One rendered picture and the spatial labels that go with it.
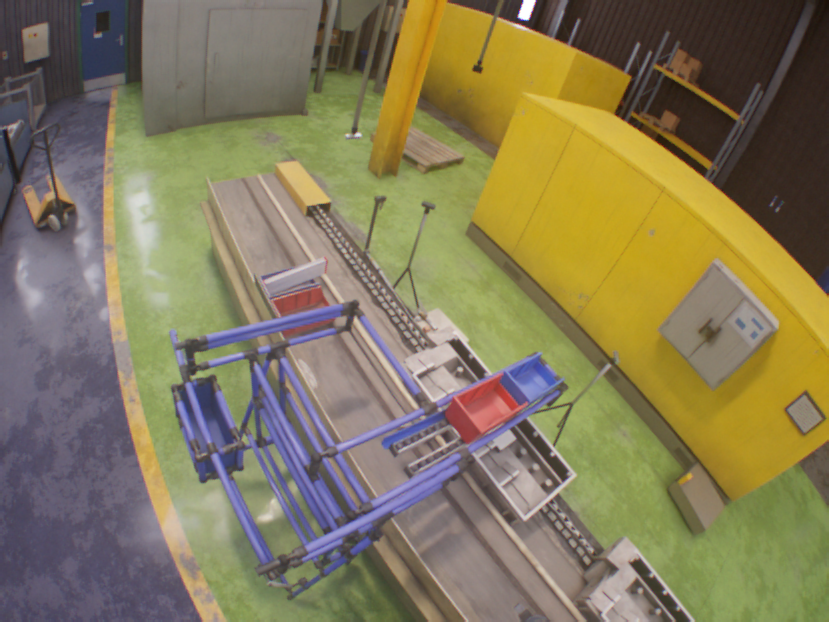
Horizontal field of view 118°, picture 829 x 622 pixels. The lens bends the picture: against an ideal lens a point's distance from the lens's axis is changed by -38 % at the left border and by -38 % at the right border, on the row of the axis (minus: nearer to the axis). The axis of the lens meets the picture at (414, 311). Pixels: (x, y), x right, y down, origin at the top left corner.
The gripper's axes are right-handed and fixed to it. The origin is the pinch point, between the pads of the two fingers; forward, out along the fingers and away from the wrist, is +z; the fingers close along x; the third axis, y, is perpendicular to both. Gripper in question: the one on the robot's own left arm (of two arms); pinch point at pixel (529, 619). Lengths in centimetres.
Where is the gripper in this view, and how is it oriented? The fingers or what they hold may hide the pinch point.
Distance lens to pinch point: 182.5
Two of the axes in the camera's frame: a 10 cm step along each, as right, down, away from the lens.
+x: -5.8, -6.6, 4.9
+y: 8.1, -5.4, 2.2
